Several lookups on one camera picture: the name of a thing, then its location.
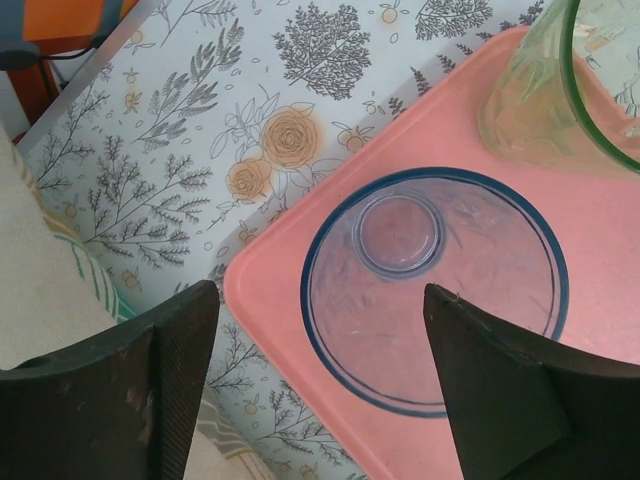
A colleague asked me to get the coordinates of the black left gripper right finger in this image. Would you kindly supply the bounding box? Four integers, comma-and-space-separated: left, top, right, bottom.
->
422, 282, 640, 480

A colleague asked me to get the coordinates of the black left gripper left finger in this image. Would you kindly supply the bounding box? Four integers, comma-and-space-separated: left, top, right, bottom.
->
0, 279, 222, 480

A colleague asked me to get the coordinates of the tall blue glass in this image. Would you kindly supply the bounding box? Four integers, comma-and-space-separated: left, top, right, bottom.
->
301, 166, 571, 419

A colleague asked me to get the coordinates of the tall green glass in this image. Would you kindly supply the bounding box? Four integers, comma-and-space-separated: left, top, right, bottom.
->
477, 0, 640, 175

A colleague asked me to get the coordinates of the pink plastic tray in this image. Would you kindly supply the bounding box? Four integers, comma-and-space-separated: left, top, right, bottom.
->
222, 24, 640, 480

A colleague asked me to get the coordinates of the cream pillow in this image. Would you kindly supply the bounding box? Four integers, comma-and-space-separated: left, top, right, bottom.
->
0, 122, 276, 480

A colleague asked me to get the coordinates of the thin aluminium table edge strip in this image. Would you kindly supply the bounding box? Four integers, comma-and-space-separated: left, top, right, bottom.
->
12, 0, 171, 149

